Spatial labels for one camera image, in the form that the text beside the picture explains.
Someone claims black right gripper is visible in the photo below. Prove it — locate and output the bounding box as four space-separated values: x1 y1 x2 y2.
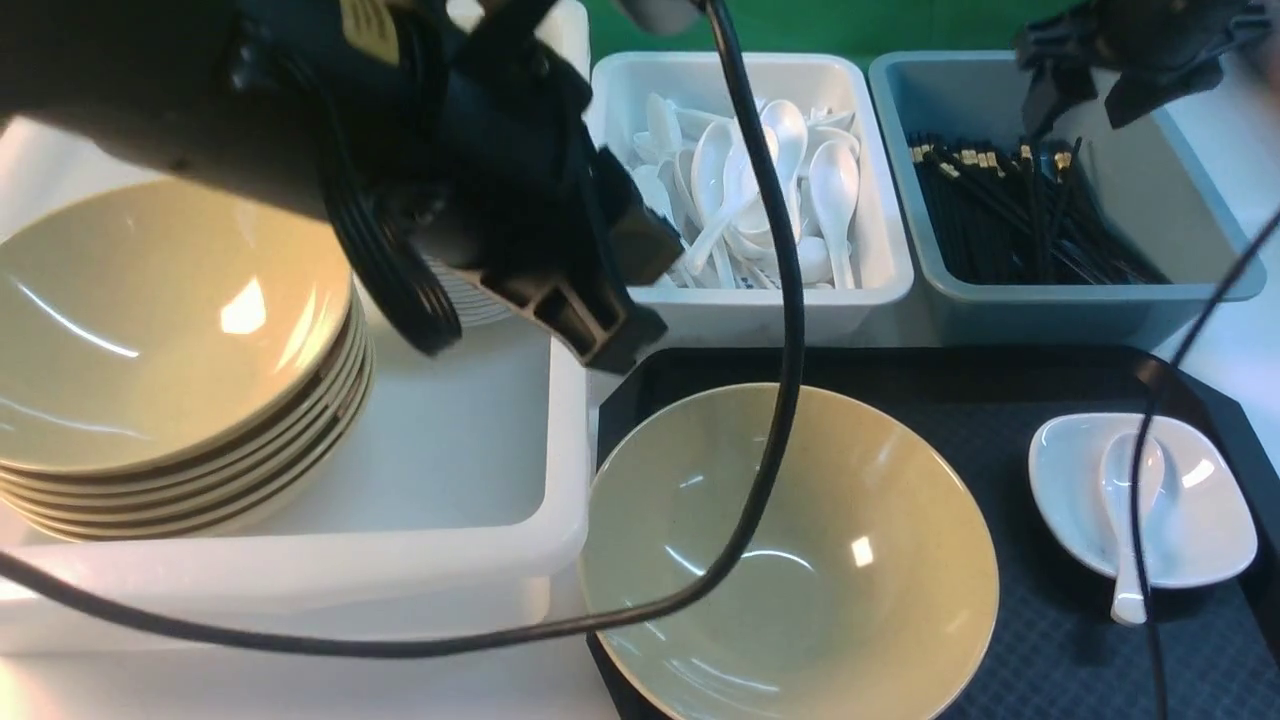
1012 1 1276 138

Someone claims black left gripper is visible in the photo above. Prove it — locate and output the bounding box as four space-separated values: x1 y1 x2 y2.
3 1 681 375

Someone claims white ceramic soup spoon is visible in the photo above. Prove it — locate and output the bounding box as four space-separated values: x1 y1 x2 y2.
1098 430 1166 626

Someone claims white square sauce dish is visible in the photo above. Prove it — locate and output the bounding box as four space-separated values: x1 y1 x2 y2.
1028 413 1258 591

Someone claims yellow-green noodle bowl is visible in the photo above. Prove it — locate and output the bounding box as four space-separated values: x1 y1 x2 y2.
579 383 998 719

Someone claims blue-grey plastic bin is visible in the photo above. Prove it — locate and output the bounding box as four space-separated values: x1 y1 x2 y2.
868 51 1249 348

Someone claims stack of white dishes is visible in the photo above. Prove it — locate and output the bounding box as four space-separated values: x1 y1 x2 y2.
426 258 511 329

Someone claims pile of black chopsticks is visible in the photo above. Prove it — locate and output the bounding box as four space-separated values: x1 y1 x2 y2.
908 133 1170 286

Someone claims small white plastic bin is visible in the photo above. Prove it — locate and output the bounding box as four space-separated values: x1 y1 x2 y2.
588 53 914 346

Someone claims pile of white spoons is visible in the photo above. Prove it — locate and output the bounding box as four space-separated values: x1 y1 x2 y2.
630 94 861 290

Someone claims green backdrop cloth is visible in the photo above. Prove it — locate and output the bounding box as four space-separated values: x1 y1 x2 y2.
582 0 1101 70

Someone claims stack of yellow-green bowls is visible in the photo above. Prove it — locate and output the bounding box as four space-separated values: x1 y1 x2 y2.
1 181 375 542

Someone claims thin black cable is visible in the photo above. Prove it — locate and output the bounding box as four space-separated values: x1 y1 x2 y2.
1128 205 1280 720

